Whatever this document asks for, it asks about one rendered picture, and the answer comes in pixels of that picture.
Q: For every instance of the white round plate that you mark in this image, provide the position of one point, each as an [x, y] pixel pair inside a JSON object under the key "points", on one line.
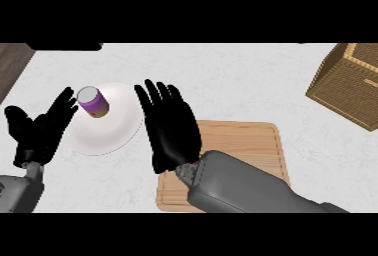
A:
{"points": [[105, 120]]}

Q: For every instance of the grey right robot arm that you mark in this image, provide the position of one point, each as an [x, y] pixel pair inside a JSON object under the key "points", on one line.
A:
{"points": [[241, 186]]}

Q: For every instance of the black appliance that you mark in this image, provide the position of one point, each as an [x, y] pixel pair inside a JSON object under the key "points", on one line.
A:
{"points": [[64, 46]]}

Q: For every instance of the wooden cutting board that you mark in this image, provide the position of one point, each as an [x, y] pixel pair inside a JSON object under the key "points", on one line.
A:
{"points": [[245, 146]]}

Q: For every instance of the dark brown wooden panel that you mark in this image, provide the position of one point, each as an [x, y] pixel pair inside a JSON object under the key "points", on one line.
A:
{"points": [[12, 66]]}

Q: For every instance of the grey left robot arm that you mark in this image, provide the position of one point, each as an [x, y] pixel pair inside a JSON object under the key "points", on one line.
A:
{"points": [[22, 190]]}

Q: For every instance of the purple can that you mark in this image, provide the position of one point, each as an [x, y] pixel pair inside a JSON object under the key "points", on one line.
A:
{"points": [[93, 101]]}

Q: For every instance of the brown wicker basket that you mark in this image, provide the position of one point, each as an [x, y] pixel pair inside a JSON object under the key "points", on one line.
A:
{"points": [[347, 85]]}

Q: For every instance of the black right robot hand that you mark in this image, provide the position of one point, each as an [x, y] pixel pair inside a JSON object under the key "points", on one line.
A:
{"points": [[172, 133]]}

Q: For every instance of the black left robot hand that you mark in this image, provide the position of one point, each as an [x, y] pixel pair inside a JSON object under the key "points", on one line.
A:
{"points": [[45, 130]]}

